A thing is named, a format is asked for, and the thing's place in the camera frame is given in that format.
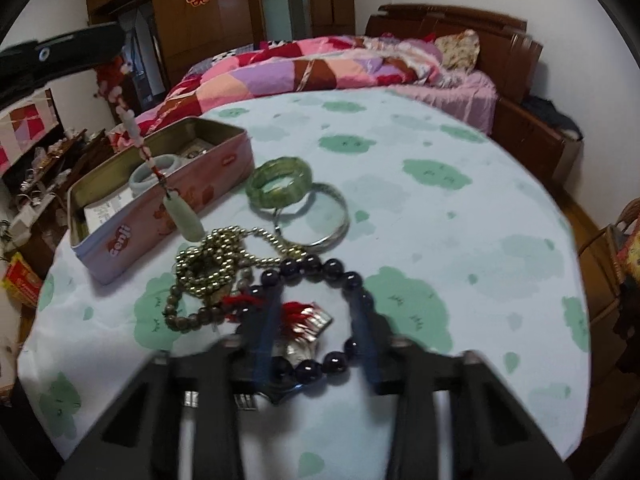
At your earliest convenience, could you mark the jade pendant bead string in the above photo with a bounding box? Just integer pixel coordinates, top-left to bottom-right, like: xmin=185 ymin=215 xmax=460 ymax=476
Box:
xmin=111 ymin=85 xmax=207 ymax=242

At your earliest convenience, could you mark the red packet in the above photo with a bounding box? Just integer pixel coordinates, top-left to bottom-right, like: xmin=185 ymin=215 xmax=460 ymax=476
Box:
xmin=2 ymin=252 xmax=43 ymax=306

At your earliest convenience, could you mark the wooden nightstand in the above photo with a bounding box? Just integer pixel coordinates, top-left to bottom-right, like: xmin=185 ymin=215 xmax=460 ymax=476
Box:
xmin=492 ymin=95 xmax=583 ymax=196

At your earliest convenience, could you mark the wooden television cabinet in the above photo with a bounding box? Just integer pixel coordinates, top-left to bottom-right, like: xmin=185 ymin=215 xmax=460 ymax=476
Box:
xmin=0 ymin=127 xmax=121 ymax=281

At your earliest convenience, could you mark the wooden bed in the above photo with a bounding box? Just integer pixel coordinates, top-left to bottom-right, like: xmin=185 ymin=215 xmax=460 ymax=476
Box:
xmin=135 ymin=4 xmax=583 ymax=196

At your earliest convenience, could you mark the brown wooden wardrobe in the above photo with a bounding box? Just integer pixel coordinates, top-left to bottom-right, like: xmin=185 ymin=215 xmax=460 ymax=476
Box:
xmin=85 ymin=0 xmax=357 ymax=101

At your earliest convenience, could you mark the pink tin box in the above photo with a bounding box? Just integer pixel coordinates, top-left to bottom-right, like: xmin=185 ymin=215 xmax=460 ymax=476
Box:
xmin=66 ymin=116 xmax=256 ymax=286

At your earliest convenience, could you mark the green jade bangle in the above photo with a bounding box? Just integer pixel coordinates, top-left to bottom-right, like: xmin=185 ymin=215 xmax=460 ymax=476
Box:
xmin=245 ymin=157 xmax=315 ymax=211

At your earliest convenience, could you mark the brown bead bracelet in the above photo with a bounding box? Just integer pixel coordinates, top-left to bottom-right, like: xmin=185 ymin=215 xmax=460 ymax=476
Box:
xmin=165 ymin=265 xmax=256 ymax=333

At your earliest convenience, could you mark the cloth covered television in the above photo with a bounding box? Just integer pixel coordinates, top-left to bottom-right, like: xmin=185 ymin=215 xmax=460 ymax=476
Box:
xmin=0 ymin=89 xmax=63 ymax=176

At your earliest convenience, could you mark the dark purple bead bracelet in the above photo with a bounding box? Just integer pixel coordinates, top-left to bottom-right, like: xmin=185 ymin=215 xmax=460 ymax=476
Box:
xmin=235 ymin=254 xmax=376 ymax=377

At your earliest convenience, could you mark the pink bedsheet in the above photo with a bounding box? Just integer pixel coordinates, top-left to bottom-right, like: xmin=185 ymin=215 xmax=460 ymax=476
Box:
xmin=390 ymin=70 xmax=498 ymax=133

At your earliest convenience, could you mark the silver bangle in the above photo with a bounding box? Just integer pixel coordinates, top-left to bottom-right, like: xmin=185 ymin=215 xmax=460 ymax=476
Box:
xmin=272 ymin=182 xmax=351 ymax=251

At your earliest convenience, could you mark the floral pillow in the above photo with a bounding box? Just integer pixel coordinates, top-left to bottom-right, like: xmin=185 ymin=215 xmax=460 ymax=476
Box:
xmin=435 ymin=29 xmax=481 ymax=71

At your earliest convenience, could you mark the pale jade bangle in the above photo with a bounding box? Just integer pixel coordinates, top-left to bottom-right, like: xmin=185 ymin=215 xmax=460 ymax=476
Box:
xmin=129 ymin=155 xmax=185 ymax=196

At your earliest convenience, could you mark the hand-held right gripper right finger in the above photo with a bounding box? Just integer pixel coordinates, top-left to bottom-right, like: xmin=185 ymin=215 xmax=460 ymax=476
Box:
xmin=348 ymin=287 xmax=576 ymax=480

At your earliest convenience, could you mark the silver lock pendant red cord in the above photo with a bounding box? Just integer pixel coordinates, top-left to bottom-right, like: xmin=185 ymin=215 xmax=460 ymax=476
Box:
xmin=222 ymin=294 xmax=336 ymax=406

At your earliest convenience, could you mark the gold bead necklace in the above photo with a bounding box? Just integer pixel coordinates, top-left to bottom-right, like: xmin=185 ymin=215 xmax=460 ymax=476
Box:
xmin=175 ymin=226 xmax=307 ymax=307

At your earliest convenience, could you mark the printed paper card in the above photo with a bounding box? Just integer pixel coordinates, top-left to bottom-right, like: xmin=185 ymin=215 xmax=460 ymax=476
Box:
xmin=179 ymin=139 xmax=215 ymax=160

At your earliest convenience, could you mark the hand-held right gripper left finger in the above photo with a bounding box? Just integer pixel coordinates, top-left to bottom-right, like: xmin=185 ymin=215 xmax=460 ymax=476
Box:
xmin=57 ymin=300 xmax=282 ymax=480

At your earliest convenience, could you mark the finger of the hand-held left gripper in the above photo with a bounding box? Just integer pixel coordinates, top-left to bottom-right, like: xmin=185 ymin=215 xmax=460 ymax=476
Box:
xmin=0 ymin=23 xmax=127 ymax=108

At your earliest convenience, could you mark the dark clothing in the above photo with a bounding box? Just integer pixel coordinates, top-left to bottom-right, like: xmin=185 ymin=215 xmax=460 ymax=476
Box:
xmin=522 ymin=96 xmax=583 ymax=141

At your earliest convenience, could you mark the patchwork quilt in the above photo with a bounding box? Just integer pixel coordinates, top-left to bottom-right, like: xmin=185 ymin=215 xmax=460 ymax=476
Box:
xmin=135 ymin=35 xmax=451 ymax=131

